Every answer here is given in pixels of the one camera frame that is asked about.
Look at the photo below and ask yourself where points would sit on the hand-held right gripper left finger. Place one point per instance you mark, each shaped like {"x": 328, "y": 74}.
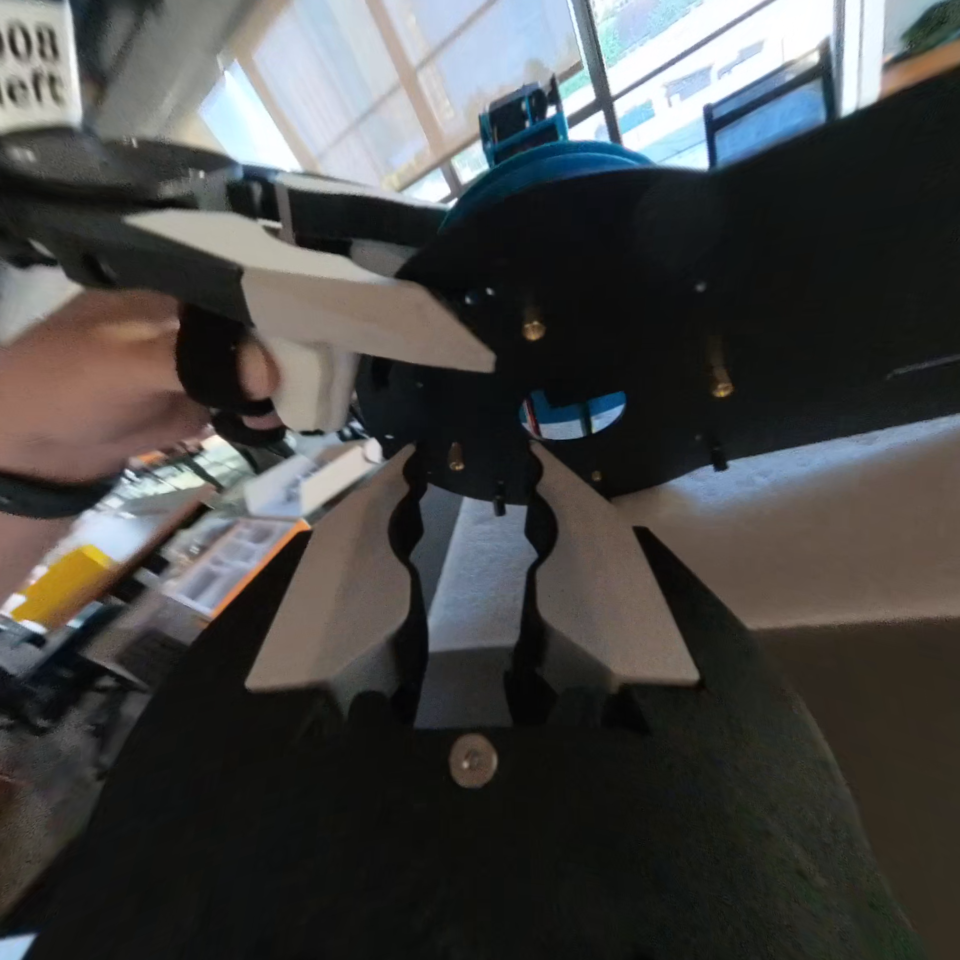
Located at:
{"x": 337, "y": 600}

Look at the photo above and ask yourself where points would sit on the blue and black toy robot arm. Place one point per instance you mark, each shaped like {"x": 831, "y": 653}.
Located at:
{"x": 637, "y": 247}

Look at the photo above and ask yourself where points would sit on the black wristband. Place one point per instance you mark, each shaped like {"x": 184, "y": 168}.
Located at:
{"x": 52, "y": 495}

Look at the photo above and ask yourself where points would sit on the person's left hand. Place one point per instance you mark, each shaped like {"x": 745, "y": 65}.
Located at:
{"x": 90, "y": 390}

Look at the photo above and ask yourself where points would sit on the yellow box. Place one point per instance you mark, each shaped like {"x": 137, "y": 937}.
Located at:
{"x": 60, "y": 585}

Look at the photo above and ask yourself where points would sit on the person's left forearm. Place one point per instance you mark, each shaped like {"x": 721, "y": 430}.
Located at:
{"x": 30, "y": 555}

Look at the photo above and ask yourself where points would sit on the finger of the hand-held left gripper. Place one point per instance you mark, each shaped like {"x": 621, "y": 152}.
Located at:
{"x": 337, "y": 307}
{"x": 360, "y": 214}

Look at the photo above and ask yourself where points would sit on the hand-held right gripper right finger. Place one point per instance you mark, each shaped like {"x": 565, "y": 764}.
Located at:
{"x": 607, "y": 600}

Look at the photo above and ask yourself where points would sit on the white foam sheet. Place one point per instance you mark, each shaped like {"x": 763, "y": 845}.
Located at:
{"x": 787, "y": 540}

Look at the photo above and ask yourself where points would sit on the large window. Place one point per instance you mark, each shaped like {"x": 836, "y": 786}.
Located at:
{"x": 487, "y": 60}

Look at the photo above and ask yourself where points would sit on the white box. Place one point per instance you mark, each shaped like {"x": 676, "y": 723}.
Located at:
{"x": 300, "y": 480}

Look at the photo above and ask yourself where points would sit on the dark desk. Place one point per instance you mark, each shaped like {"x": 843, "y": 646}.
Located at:
{"x": 885, "y": 750}

